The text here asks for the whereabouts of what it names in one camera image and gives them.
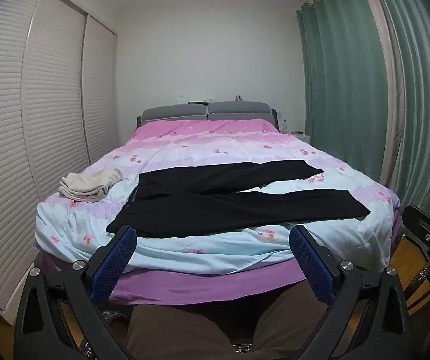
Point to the dark flat book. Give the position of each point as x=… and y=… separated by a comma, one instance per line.
x=199, y=102

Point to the black pants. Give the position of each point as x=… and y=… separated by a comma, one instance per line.
x=218, y=202

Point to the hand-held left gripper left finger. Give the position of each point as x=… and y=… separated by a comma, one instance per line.
x=115, y=260

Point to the white nightstand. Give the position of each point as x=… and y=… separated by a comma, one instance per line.
x=300, y=137

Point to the folded beige clothes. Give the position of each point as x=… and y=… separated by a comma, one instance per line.
x=87, y=183

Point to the grey headboard cushion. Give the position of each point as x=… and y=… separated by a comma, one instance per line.
x=173, y=114
x=239, y=110

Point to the white louvered wardrobe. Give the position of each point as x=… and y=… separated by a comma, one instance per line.
x=50, y=101

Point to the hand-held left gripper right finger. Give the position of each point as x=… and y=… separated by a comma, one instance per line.
x=312, y=262

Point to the person's legs in brown trousers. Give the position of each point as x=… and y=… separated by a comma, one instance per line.
x=185, y=330

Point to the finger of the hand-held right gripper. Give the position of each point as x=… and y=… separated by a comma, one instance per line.
x=422, y=228

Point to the clear water bottle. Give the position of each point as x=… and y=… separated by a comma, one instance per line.
x=284, y=126

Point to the bed with purple sheet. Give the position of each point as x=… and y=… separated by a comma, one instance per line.
x=200, y=288

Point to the beige sheer curtain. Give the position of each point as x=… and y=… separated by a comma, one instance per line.
x=396, y=101

